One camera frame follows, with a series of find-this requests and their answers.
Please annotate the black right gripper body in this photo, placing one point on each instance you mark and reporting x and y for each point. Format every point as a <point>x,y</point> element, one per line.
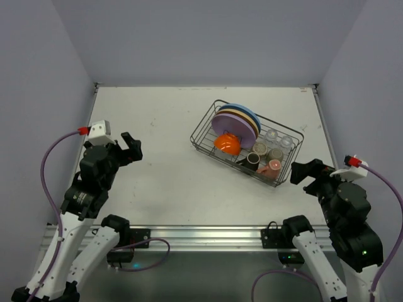
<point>313,177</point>

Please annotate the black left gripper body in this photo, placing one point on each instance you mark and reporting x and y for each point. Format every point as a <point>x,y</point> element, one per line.
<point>121,153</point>

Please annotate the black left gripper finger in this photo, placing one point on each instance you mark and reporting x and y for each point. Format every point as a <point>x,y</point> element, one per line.
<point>132,143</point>
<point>134,152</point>

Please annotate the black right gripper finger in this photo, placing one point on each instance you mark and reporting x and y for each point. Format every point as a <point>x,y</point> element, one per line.
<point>301,171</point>
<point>317,166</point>

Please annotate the yellow plate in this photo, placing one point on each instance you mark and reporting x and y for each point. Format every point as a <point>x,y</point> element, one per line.
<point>251,120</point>

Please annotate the orange bowl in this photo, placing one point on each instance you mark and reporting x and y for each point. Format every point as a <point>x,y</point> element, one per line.
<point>228,143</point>

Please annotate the purple plate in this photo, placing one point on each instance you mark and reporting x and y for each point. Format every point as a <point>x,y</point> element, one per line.
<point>228,123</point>

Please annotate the blue plate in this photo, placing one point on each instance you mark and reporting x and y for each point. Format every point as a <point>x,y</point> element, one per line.
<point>244,110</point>

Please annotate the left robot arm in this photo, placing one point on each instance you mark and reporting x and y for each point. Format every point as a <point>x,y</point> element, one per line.
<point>64,268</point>

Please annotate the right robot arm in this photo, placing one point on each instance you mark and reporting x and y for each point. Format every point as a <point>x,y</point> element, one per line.
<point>345,208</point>

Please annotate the pink mug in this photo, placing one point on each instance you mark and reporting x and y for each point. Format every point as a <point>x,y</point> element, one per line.
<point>271,170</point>

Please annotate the grey-green cup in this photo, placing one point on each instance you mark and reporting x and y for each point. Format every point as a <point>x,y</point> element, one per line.
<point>275,154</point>

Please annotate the clear glass cup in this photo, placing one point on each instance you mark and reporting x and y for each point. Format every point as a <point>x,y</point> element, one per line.
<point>286,144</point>
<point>271,138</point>

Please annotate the beige speckled cup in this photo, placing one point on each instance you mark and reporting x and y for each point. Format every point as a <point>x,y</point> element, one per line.
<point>260,148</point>

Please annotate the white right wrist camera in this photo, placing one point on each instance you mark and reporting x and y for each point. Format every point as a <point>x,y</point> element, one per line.
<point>355,169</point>

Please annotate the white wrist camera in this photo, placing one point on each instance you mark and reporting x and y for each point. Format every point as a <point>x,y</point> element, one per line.
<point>100,133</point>
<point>355,169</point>

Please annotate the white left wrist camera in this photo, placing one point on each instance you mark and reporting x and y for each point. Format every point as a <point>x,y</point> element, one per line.
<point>100,133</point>

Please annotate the black wire dish rack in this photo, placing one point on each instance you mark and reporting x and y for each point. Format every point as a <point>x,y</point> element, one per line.
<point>203,137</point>

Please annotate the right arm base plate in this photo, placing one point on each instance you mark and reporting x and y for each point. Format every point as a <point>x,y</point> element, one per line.
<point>272,237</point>

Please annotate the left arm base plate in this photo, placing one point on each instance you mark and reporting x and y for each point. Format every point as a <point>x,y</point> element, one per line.
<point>135,235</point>

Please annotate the aluminium mounting rail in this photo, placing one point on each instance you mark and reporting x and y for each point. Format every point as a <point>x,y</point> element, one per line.
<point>203,238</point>

